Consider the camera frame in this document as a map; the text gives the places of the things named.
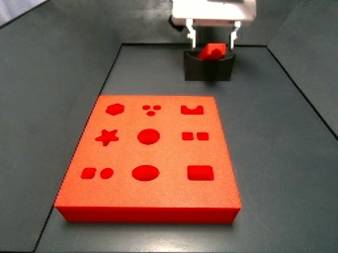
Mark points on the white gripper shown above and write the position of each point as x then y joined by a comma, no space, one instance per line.
212,13

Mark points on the red shape sorter board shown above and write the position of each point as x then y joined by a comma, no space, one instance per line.
151,163

